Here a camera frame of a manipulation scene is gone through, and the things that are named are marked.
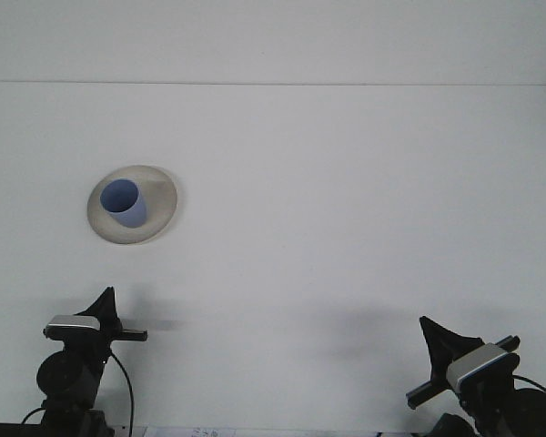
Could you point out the pale blue cup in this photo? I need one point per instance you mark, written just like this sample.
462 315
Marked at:
127 214

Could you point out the white printed paper sheet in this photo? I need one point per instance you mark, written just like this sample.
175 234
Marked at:
191 431

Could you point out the pale round plate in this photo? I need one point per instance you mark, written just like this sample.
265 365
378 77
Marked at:
160 218

